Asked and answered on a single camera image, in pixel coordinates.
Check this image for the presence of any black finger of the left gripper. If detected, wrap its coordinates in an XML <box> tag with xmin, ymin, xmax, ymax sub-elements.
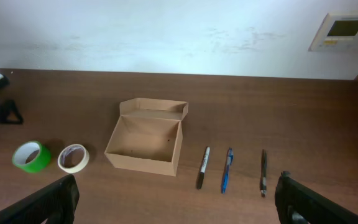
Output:
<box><xmin>0</xmin><ymin>100</ymin><xmax>24</xmax><ymax>124</ymax></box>

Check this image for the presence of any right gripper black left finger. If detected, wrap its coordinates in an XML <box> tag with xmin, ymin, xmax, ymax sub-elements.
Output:
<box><xmin>0</xmin><ymin>174</ymin><xmax>80</xmax><ymax>224</ymax></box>

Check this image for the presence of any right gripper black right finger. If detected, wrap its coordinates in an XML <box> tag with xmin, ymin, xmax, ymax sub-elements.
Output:
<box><xmin>275</xmin><ymin>171</ymin><xmax>358</xmax><ymax>224</ymax></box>

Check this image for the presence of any cream masking tape roll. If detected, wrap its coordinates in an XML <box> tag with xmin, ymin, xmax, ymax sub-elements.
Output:
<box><xmin>57</xmin><ymin>144</ymin><xmax>90</xmax><ymax>174</ymax></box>

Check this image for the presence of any green tape roll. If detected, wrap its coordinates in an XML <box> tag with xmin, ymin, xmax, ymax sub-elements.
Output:
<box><xmin>12</xmin><ymin>141</ymin><xmax>51</xmax><ymax>173</ymax></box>

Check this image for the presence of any black and white sharpie marker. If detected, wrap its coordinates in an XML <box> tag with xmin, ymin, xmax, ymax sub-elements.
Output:
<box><xmin>196</xmin><ymin>146</ymin><xmax>210</xmax><ymax>190</ymax></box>

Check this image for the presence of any brown cardboard box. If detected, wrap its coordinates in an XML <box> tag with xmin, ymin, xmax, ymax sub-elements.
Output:
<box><xmin>104</xmin><ymin>98</ymin><xmax>188</xmax><ymax>176</ymax></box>

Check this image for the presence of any black ballpoint pen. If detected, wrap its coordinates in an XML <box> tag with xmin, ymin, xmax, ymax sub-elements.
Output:
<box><xmin>260</xmin><ymin>149</ymin><xmax>267</xmax><ymax>197</ymax></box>

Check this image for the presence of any white wall control panel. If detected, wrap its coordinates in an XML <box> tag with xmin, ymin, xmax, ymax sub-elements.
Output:
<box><xmin>309</xmin><ymin>12</ymin><xmax>358</xmax><ymax>52</ymax></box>

